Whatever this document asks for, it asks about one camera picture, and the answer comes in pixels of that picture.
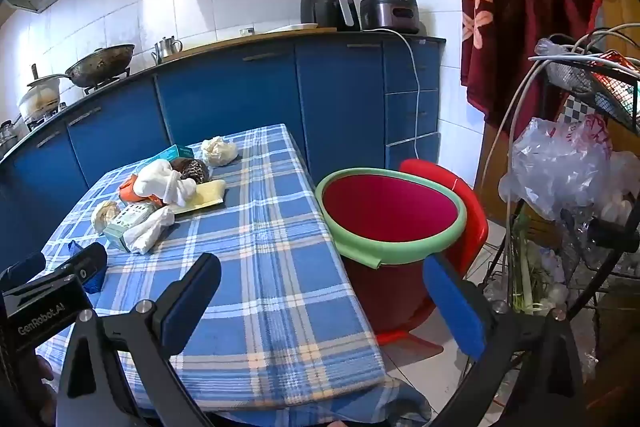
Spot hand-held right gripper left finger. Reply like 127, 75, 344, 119
55, 252, 222, 427

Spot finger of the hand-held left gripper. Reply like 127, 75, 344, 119
0, 252, 47, 292
45, 242, 108, 294

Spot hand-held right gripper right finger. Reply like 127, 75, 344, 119
422, 253, 588, 427

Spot small paper ball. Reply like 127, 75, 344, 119
91, 200, 122, 235

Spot green and white box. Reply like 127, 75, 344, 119
102, 202, 156, 253

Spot white tissue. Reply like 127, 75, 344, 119
124, 206, 176, 255

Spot white cloth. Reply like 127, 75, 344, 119
134, 159, 198, 210

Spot yellow sponge cloth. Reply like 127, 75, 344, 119
170, 179, 227, 214

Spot red bucket with green rim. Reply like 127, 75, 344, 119
315, 168, 468, 333

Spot person's left hand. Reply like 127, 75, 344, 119
20, 354, 55, 415

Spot green onions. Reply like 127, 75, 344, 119
510, 212, 551, 313

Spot orange rubber glove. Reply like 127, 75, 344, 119
118, 174, 151, 205

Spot red plastic stool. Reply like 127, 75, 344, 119
372, 158, 490, 348

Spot blue plaid tablecloth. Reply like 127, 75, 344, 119
30, 123, 433, 427

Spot steel pot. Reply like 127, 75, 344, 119
0, 119, 21, 152

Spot steel wool scourer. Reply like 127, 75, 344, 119
170, 158, 210, 184

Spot teal cardboard box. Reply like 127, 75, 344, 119
150, 145, 196, 168

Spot white cooking pot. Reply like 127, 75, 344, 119
19, 74, 68, 120

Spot clear plastic bag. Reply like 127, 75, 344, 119
499, 114, 640, 223

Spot gas stove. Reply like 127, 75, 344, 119
25, 67, 132, 130

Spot black wok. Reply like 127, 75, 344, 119
31, 44, 136, 88

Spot blue kitchen base cabinet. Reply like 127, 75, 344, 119
0, 34, 447, 258

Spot steel kettle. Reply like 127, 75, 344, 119
151, 36, 183, 65

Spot white tray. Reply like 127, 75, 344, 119
265, 23, 319, 34

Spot black rice cooker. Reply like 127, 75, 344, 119
360, 0, 418, 30

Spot dark red patterned towel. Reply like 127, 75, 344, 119
460, 0, 608, 138

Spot black air fryer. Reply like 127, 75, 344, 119
300, 0, 361, 32

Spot white power cable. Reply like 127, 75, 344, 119
387, 28, 421, 158

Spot black wire rack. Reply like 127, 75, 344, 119
480, 24, 640, 358

